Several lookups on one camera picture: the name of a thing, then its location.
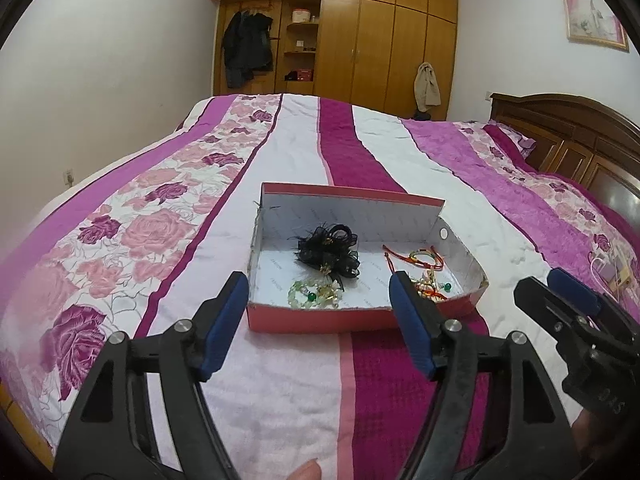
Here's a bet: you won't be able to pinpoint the person's left hand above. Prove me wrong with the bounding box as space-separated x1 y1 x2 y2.
290 459 323 480

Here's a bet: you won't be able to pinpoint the wooden bed frame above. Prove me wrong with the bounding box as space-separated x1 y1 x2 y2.
0 385 55 468

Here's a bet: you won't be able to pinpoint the black feathered hair claw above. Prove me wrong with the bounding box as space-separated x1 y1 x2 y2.
294 225 361 281

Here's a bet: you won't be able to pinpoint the framed wall picture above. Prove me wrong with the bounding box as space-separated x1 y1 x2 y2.
557 0 630 52

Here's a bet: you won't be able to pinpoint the dark wooden headboard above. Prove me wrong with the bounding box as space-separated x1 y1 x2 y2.
489 92 640 223

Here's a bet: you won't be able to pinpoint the white charger with cable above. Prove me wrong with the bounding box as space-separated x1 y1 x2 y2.
591 255 632 292

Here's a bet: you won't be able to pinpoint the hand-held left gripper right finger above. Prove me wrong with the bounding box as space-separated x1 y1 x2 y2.
389 270 608 480

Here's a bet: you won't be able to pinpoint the pale bead bracelet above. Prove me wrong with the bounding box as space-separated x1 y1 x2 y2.
288 280 326 309

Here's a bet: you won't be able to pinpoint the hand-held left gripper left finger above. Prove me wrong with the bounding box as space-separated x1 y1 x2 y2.
52 271 250 480

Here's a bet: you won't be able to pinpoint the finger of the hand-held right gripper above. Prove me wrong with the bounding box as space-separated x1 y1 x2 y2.
514 276 596 356
547 267 608 317

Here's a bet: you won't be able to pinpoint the person's right hand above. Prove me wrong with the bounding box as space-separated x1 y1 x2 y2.
570 407 608 466

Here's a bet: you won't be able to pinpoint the pink floral bedspread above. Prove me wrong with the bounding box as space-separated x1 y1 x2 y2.
0 92 640 480

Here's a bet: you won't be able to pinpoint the dark hanging coats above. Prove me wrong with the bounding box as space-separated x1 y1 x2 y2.
221 9 275 89

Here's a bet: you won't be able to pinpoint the red string beaded bracelet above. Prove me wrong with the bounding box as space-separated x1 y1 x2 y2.
384 244 446 272

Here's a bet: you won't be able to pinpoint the wooden wardrobe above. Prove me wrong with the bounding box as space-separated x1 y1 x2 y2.
202 0 458 122

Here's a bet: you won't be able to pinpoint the red cardboard box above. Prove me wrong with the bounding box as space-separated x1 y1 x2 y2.
245 182 490 334

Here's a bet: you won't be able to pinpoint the beige hanging bag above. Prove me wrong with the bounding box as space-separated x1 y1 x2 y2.
413 62 442 113

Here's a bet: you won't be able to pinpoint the purple floral pillow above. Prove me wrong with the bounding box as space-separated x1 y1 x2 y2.
482 121 537 158

